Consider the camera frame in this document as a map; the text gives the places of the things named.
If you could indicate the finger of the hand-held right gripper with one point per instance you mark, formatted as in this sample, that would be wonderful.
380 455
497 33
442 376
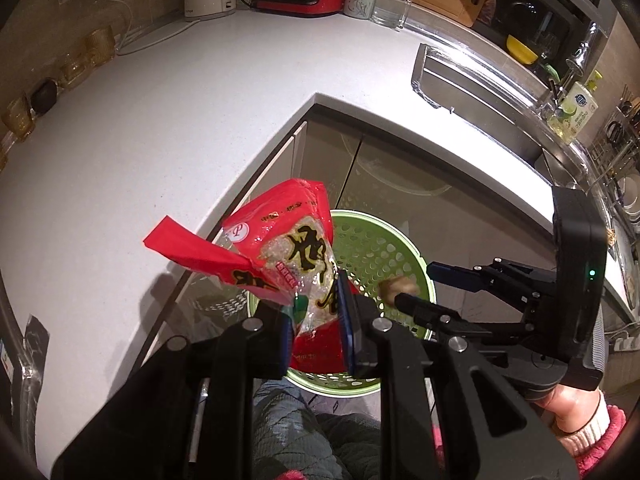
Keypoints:
445 272
425 312

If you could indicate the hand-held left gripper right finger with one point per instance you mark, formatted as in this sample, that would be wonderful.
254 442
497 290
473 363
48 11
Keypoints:
345 320

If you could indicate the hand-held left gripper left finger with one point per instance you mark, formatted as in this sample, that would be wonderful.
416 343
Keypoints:
285 340

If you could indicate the green perforated plastic basket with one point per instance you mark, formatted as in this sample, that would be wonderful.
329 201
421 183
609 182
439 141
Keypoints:
370 245

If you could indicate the red snack packet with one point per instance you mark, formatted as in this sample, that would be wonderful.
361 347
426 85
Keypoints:
300 250

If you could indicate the person's right forearm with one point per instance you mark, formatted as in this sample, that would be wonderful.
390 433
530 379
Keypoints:
595 450

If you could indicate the person's right hand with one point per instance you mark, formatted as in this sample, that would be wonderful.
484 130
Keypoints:
572 407

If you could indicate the grey cabinet door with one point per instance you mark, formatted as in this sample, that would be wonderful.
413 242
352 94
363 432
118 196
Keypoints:
320 160
475 230

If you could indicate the white power strip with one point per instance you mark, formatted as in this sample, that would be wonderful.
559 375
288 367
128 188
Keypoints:
625 342

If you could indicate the person's green quilted clothing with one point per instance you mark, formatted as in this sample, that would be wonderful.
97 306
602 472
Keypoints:
300 435

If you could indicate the metal dish rack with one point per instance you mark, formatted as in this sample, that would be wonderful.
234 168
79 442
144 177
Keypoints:
622 175

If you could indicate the stainless steel sink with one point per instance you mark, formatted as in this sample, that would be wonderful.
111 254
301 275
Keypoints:
500 110

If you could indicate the dish soap bottle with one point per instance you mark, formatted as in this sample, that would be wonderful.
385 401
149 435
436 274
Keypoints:
577 107

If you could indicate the chrome faucet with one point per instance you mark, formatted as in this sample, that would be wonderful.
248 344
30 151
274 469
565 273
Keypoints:
580 55

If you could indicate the yellow bowl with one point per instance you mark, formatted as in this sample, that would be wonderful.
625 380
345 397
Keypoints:
522 50

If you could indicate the clear drinking glass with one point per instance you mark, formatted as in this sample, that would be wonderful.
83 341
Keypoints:
390 10

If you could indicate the amber glass teapot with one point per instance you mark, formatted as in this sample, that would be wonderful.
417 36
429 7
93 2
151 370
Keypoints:
76 71

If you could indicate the dark clay pot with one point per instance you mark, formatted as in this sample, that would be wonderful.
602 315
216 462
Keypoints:
45 95

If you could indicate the ribbed amber glass cup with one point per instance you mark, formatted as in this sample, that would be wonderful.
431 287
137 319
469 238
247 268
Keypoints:
103 46

